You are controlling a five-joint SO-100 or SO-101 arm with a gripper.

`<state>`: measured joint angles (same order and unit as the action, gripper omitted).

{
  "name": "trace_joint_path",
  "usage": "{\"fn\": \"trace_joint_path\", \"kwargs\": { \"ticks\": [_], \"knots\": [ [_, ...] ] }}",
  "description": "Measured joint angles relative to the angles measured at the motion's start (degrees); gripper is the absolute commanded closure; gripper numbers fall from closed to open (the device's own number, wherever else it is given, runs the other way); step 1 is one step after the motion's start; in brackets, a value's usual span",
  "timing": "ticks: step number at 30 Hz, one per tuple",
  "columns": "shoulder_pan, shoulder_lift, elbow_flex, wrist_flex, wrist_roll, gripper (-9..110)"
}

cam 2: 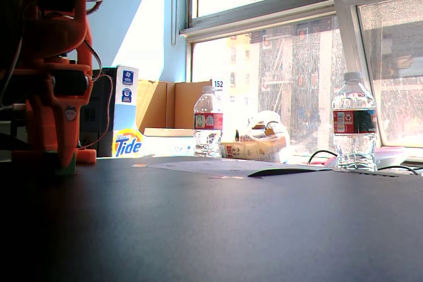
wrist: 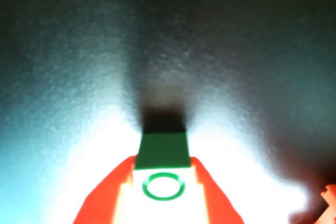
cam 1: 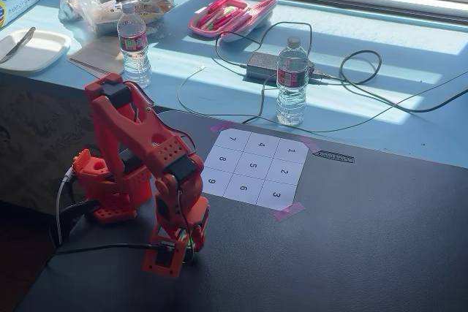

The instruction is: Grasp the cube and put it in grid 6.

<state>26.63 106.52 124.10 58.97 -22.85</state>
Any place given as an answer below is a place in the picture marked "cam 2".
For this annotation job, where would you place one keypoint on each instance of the Tide detergent cardboard box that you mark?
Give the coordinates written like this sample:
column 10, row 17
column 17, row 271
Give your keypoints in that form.
column 127, row 145

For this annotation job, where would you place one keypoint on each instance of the clear water bottle red label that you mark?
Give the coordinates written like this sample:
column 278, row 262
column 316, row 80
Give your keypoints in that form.
column 208, row 123
column 353, row 123

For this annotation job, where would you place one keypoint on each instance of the pink tape strip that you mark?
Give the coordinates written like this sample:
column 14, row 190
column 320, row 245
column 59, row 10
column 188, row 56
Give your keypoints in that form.
column 140, row 165

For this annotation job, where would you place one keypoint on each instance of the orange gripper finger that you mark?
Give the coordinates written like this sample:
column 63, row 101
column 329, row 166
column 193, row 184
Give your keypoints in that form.
column 69, row 130
column 86, row 156

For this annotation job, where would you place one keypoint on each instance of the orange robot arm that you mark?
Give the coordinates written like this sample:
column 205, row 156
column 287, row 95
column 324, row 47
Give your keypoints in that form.
column 62, row 31

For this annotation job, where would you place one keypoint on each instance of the black rectangular case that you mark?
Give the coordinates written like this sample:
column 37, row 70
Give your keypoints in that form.
column 99, row 113

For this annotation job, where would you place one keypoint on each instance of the green cube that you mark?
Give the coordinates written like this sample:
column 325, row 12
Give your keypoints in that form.
column 67, row 169

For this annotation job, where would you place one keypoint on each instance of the window frame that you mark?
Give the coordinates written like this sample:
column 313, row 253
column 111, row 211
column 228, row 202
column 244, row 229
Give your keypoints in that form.
column 264, row 14

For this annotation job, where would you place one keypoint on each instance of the clear plastic bag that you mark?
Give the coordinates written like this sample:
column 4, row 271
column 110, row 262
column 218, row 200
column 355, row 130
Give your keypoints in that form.
column 264, row 150

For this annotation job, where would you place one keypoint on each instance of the orange gripper body black servo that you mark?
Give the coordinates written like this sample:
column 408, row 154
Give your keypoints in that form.
column 57, row 110

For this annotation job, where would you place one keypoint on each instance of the white numbered grid paper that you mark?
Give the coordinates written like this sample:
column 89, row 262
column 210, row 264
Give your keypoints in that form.
column 211, row 167

